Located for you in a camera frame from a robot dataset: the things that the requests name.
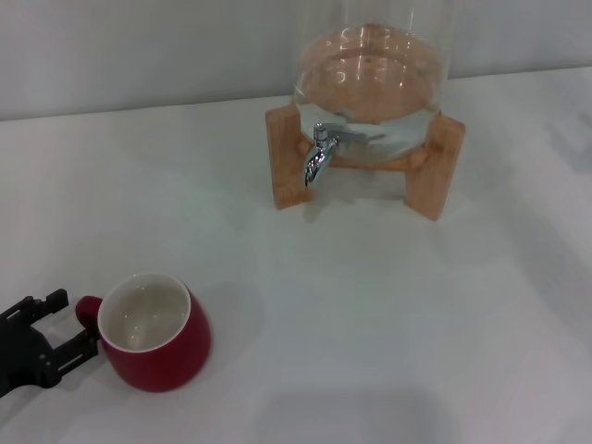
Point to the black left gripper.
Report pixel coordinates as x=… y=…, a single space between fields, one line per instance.
x=20 y=361

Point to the red ceramic cup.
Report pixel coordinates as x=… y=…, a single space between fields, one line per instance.
x=162 y=351

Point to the chrome faucet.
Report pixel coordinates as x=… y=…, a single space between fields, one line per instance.
x=316 y=155

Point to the wooden dispenser stand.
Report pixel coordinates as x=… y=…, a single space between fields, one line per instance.
x=284 y=157

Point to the glass water dispenser jar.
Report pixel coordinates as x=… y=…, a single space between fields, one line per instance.
x=370 y=78

